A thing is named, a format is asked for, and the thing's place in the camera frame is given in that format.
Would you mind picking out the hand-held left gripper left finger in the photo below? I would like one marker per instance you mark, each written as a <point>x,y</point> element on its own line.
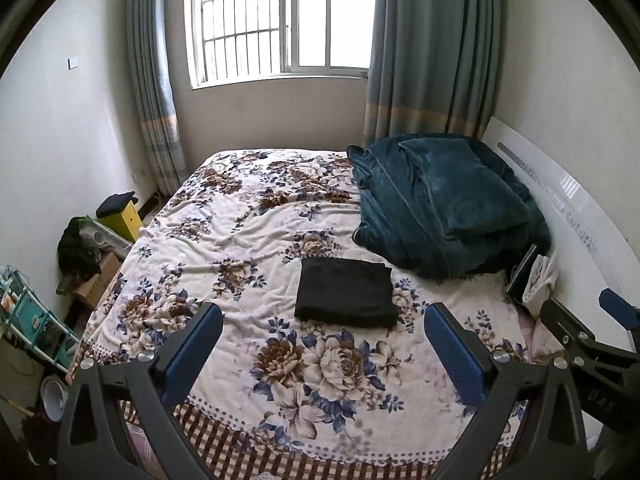
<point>193,349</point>

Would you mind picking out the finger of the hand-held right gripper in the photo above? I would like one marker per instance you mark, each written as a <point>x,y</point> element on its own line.
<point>567,325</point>
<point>619,306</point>

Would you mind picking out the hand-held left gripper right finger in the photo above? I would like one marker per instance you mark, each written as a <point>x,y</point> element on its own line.
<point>457,355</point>

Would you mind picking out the black striped garment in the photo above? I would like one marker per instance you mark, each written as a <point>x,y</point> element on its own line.
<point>345,290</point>

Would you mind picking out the pink striped sheet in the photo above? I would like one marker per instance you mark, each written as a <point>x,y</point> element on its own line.
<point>542,337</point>

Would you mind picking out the white cloth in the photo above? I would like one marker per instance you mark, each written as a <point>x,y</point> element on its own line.
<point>542,275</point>

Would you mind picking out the black phone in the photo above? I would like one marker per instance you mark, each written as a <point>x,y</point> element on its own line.
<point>520,272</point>

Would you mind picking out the floral blanket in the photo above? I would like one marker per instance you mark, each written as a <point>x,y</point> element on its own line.
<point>240,260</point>

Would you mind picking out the cardboard box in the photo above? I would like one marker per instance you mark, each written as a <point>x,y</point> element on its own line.
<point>97,282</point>

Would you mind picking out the white headboard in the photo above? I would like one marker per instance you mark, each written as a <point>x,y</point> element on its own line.
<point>565,195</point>

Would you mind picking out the white plastic device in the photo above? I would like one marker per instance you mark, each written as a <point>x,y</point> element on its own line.
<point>102,237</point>

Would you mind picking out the yellow box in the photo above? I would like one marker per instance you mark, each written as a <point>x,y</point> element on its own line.
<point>122,219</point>

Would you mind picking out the white round bowl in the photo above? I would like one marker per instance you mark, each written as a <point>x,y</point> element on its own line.
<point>52,396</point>

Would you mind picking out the black bag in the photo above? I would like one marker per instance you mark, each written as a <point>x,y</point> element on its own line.
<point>77,255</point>

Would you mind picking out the teal plush blanket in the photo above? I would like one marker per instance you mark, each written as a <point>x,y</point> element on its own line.
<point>445,205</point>

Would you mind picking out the black cap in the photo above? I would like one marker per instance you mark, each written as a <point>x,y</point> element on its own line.
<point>116,203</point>

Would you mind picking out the teal storage rack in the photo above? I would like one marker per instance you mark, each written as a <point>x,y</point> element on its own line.
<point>30,317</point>

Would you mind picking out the brown checked bed sheet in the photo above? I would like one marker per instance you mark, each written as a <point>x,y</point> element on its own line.
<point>320,467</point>

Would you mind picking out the grey-blue curtain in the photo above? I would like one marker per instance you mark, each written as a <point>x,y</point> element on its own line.
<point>150,75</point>
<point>430,50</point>

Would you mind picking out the window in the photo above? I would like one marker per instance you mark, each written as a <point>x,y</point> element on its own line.
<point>280,15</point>

